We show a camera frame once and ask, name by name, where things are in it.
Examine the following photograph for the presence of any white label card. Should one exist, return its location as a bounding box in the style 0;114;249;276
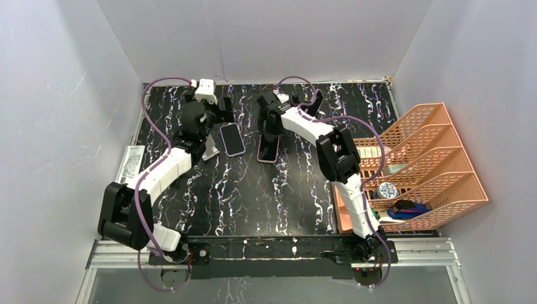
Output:
116;146;146;184

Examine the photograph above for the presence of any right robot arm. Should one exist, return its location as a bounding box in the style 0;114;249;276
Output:
256;90;386;262

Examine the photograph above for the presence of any blue stapler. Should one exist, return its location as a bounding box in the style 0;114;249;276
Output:
387;199;432;220

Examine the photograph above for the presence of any orange desk organizer tray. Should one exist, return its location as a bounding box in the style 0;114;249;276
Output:
332;184;353;234

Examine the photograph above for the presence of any black round phone stand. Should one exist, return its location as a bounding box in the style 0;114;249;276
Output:
289;95;309;114

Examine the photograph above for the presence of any orange mesh file rack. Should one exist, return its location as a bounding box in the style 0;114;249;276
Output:
365;103;488;232

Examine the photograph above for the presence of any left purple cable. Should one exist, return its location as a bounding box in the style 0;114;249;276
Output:
136;76;198;293

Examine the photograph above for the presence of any round blue white tin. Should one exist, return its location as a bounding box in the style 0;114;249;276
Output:
376;182;399;200

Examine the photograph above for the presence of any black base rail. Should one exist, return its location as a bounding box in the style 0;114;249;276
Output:
149;234;399;286

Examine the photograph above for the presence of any phone with pink case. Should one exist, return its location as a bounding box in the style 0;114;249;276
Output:
257;132;279;163

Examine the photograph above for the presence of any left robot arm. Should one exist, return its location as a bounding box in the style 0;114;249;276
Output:
98;93;234;263

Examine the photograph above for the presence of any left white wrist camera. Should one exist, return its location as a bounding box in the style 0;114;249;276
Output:
191;79;218;105

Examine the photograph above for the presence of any phone with lilac case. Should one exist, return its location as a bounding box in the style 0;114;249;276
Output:
220;123;246;157

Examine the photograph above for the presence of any phone with purple clear case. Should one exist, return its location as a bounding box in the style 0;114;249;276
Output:
307;89;324;117

